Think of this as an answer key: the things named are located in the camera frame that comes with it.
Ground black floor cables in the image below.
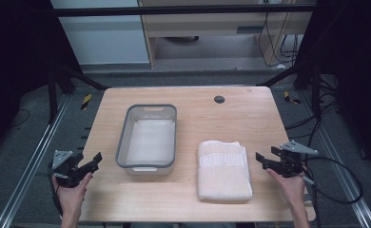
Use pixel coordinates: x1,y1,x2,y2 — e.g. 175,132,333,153
283,75,344,160

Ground black yellow striped tape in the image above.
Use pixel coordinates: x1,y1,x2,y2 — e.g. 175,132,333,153
283,90,303,105
80,93,93,111

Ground white cabinet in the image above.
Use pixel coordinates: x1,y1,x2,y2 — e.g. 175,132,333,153
49,0,151,67

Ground black curtain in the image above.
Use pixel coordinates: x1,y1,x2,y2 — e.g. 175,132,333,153
0,0,83,160
292,0,371,175

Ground black looped gripper cable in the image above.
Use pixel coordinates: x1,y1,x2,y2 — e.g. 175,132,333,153
301,156,364,228

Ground person's left hand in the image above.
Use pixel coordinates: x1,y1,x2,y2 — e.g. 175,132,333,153
51,172,93,219

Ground black metal stand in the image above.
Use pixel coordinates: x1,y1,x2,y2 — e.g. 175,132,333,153
46,61,111,125
257,60,322,121

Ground black horizontal frame bar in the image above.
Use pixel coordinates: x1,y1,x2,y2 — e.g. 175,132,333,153
50,3,317,18

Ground bundle of black desk cables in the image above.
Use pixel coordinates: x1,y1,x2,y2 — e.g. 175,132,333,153
257,11,303,68

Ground person's right hand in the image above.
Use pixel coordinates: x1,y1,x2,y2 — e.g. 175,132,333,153
265,166,307,207

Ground translucent plastic basin grey rim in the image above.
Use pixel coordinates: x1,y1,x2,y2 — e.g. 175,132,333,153
114,104,178,177

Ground light wooden desk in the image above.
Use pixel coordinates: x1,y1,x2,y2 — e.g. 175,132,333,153
137,0,317,68

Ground aluminium floor rail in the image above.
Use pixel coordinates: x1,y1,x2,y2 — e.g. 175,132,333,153
299,89,371,228
0,94,71,228

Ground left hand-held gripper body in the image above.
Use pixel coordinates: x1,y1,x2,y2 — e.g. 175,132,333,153
49,149,86,189

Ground folded pale pink towel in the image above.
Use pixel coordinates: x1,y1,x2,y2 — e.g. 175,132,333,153
196,139,254,202

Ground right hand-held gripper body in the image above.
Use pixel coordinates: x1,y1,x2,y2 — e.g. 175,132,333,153
270,140,320,179

